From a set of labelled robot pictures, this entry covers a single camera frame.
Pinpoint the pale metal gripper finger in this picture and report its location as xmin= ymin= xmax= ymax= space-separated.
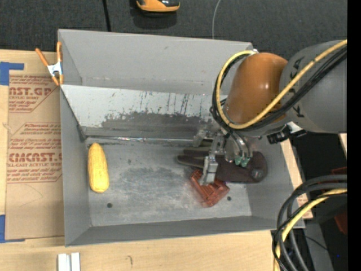
xmin=207 ymin=161 xmax=219 ymax=185
xmin=199 ymin=155 xmax=212 ymax=186

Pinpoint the red ridged block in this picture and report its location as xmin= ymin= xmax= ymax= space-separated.
xmin=189 ymin=169 xmax=231 ymax=208

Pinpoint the grey metal bin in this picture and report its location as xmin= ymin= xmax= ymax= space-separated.
xmin=57 ymin=29 xmax=307 ymax=247

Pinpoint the yellow corn cob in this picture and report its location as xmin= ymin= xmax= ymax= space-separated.
xmin=87 ymin=142 xmax=111 ymax=194

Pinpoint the brown cardboard board, red print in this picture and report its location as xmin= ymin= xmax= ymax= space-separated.
xmin=0 ymin=49 xmax=66 ymax=241

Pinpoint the black cylinder on white bracket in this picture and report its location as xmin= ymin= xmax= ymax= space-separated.
xmin=266 ymin=121 xmax=307 ymax=145

